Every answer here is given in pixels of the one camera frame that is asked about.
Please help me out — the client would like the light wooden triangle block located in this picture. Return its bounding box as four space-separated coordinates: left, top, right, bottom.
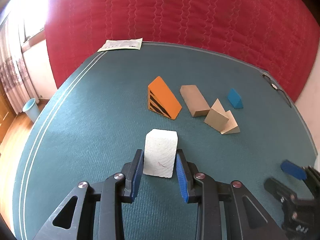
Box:
220 110 240 134
204 99 229 133

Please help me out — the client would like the printed paper leaflet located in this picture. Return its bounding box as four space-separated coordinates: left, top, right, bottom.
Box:
97 38 143 52

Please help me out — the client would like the teal mat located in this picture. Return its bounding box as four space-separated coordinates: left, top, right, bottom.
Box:
12 41 318 240

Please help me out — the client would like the window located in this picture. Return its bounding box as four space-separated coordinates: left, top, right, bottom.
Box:
20 2 48 46

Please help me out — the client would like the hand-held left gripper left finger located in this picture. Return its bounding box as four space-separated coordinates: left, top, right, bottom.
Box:
32 149 145 240

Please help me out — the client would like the wooden cabinet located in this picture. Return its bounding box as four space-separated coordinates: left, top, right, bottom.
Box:
0 80 16 123

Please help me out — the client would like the orange black-striped wedge block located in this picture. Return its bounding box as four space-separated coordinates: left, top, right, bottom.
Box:
148 76 182 119

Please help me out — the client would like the whitewashed wooden wedge block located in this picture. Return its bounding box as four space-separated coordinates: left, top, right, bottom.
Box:
143 129 178 178

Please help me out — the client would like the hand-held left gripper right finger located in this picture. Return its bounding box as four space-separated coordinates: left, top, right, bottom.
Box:
176 150 285 240

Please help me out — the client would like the brown wooden wedge block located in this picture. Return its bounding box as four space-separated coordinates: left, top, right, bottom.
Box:
180 85 210 118

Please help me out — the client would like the light blue trash bin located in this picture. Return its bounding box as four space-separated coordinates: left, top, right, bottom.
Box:
22 98 40 123

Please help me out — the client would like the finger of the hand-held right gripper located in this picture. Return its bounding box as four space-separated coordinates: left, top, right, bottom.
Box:
264 177 298 205
280 160 307 180

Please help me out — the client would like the patterned curtain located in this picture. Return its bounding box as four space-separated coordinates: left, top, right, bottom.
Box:
0 17 33 114

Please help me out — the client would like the red quilted blanket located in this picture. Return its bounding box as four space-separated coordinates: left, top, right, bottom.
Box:
44 0 320 105

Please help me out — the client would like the blue wedge block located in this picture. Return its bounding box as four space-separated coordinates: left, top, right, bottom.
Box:
227 88 244 109

